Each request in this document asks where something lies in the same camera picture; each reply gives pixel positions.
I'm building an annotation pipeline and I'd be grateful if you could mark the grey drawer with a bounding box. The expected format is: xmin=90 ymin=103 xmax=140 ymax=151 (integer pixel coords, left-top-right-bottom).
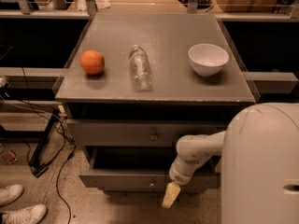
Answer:
xmin=103 ymin=189 xmax=202 ymax=194
xmin=78 ymin=146 xmax=222 ymax=191
xmin=66 ymin=119 xmax=226 ymax=147

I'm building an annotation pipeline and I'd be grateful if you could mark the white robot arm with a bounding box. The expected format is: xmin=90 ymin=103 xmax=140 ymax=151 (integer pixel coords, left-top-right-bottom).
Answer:
xmin=163 ymin=103 xmax=299 ymax=224

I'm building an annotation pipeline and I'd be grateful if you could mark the grey bottom drawer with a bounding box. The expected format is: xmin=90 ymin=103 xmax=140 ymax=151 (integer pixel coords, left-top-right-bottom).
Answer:
xmin=103 ymin=189 xmax=202 ymax=194

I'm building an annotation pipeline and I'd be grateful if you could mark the grey top drawer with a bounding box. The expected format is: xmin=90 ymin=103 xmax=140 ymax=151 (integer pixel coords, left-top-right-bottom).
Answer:
xmin=66 ymin=119 xmax=226 ymax=147

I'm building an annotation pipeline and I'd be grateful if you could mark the grey drawer cabinet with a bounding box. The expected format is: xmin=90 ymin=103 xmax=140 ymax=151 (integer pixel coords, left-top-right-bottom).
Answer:
xmin=54 ymin=12 xmax=257 ymax=194

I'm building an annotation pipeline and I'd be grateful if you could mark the clear plastic water bottle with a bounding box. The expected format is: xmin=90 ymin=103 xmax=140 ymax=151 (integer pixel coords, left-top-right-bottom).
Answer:
xmin=129 ymin=45 xmax=152 ymax=91

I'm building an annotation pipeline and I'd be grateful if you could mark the white ceramic bowl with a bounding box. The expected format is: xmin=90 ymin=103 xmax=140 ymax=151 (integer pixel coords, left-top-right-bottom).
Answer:
xmin=188 ymin=44 xmax=229 ymax=77

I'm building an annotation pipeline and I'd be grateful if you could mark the black metal stand leg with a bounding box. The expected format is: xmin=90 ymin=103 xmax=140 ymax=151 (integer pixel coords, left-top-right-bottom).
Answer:
xmin=29 ymin=109 xmax=59 ymax=178

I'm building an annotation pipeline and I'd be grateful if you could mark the white sneaker lower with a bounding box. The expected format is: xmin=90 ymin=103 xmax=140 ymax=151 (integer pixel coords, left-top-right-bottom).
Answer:
xmin=1 ymin=204 xmax=47 ymax=224

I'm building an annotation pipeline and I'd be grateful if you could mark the white sneaker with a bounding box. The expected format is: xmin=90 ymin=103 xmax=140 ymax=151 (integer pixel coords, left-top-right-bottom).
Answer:
xmin=1 ymin=204 xmax=47 ymax=224
xmin=0 ymin=184 xmax=24 ymax=206

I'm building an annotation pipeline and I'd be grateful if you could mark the orange ball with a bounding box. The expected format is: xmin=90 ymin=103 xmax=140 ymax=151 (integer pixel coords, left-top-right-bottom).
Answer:
xmin=80 ymin=50 xmax=105 ymax=75

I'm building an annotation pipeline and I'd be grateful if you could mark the white sneaker upper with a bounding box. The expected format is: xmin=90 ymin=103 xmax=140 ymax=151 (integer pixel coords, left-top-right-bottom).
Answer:
xmin=0 ymin=184 xmax=24 ymax=206

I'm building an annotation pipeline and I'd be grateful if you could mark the small red floor object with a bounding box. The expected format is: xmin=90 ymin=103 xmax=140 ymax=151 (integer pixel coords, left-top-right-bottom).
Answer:
xmin=1 ymin=150 xmax=17 ymax=164

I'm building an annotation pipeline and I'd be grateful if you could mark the black floor cable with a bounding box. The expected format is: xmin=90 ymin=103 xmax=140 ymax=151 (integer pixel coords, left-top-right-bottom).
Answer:
xmin=18 ymin=67 xmax=78 ymax=224

